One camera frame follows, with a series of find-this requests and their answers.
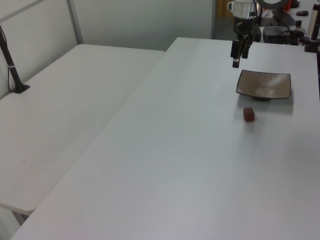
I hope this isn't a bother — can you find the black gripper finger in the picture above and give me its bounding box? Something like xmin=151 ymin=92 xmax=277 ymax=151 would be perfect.
xmin=230 ymin=39 xmax=243 ymax=69
xmin=241 ymin=44 xmax=251 ymax=60

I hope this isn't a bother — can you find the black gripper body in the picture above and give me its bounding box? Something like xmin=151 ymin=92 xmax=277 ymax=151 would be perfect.
xmin=234 ymin=17 xmax=259 ymax=48

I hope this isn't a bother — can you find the small brown round food item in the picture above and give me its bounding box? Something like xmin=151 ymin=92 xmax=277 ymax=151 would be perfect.
xmin=242 ymin=106 xmax=257 ymax=123

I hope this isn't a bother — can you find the square brown ceramic plate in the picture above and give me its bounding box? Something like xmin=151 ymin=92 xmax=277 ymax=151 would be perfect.
xmin=235 ymin=69 xmax=292 ymax=102

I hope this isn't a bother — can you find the brown wooden door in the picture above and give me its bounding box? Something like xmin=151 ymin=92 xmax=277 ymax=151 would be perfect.
xmin=216 ymin=0 xmax=236 ymax=19

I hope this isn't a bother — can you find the black equipment box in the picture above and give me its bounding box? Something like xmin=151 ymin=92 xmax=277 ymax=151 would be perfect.
xmin=263 ymin=25 xmax=293 ymax=45

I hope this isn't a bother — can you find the black keyboard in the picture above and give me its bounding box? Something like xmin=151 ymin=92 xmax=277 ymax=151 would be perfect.
xmin=271 ymin=9 xmax=298 ymax=26

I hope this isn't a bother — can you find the black table clamp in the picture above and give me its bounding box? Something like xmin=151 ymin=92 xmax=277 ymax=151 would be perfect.
xmin=303 ymin=36 xmax=320 ymax=53

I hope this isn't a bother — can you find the black and white cylinder stand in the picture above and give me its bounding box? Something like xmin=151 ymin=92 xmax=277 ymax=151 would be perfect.
xmin=308 ymin=4 xmax=320 ymax=41

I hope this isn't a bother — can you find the black camera stand pole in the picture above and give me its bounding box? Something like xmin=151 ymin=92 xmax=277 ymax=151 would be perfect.
xmin=0 ymin=24 xmax=31 ymax=95

